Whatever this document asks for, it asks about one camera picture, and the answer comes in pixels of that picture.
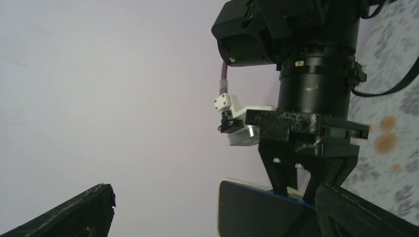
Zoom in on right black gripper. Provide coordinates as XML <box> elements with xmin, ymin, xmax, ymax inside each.
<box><xmin>245</xmin><ymin>48</ymin><xmax>369</xmax><ymax>204</ymax></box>

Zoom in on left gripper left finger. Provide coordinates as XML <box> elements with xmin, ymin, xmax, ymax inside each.
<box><xmin>1</xmin><ymin>184</ymin><xmax>116</xmax><ymax>237</ymax></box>

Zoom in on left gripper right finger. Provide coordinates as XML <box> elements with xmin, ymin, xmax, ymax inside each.
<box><xmin>315</xmin><ymin>184</ymin><xmax>419</xmax><ymax>237</ymax></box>

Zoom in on phone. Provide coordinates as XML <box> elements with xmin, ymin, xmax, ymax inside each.
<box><xmin>218</xmin><ymin>181</ymin><xmax>322</xmax><ymax>237</ymax></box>

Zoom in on floral patterned table mat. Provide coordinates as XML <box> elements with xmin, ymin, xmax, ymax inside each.
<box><xmin>343</xmin><ymin>0</ymin><xmax>419</xmax><ymax>225</ymax></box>

